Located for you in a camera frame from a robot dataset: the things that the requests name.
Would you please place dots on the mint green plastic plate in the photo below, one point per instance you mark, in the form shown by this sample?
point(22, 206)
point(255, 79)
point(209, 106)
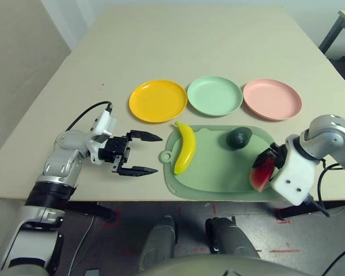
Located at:
point(214, 96)

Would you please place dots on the grey robot torso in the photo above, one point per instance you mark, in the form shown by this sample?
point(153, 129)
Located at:
point(233, 267)

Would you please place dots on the yellow toy banana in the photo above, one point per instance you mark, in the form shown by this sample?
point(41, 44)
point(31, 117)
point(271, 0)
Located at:
point(187, 149)

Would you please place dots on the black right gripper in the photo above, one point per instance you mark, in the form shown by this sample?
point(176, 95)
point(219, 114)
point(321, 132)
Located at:
point(281, 153)

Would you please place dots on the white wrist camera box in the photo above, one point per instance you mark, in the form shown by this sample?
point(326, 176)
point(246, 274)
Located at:
point(103, 125)
point(293, 178)

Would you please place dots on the yellow plastic plate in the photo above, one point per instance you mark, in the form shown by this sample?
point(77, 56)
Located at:
point(158, 100)

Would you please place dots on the grey robot right leg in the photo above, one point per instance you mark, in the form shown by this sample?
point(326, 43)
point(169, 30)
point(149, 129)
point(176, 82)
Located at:
point(230, 238)

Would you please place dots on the green cutting board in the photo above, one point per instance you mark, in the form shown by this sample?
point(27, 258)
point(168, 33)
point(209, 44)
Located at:
point(218, 172)

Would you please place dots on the red watermelon slice toy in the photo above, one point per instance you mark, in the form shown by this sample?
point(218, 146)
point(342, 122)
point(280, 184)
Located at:
point(260, 178)

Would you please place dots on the dark green toy avocado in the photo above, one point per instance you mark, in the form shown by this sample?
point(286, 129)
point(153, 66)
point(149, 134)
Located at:
point(238, 138)

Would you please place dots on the pink plastic plate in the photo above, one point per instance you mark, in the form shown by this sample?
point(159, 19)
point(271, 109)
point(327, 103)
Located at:
point(271, 99)

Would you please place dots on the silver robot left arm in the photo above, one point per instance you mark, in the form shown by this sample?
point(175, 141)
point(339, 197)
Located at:
point(60, 164)

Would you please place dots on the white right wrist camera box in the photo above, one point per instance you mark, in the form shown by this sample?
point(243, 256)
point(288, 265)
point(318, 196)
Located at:
point(293, 178)

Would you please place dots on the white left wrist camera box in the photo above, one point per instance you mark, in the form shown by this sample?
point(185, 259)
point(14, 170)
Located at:
point(103, 125)

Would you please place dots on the black table foot bar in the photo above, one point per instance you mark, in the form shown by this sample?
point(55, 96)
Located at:
point(97, 211)
point(290, 211)

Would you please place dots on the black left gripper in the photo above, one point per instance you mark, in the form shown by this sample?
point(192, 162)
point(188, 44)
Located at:
point(116, 149)

